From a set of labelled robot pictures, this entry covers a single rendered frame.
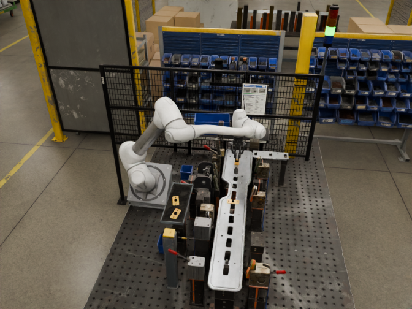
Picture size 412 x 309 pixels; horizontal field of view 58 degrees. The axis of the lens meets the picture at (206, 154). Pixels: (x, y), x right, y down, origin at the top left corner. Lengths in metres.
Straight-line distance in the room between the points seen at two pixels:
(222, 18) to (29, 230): 6.63
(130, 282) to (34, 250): 1.60
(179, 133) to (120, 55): 2.42
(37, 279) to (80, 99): 2.35
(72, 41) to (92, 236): 2.26
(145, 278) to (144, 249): 0.24
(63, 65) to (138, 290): 3.21
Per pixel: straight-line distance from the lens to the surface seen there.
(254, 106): 3.31
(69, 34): 4.77
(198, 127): 2.44
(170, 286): 2.48
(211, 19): 9.22
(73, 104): 5.14
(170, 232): 2.16
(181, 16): 7.08
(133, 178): 2.75
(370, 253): 3.91
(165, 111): 2.38
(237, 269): 2.19
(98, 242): 3.83
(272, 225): 2.89
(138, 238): 2.79
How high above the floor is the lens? 2.70
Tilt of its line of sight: 34 degrees down
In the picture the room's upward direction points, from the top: straight up
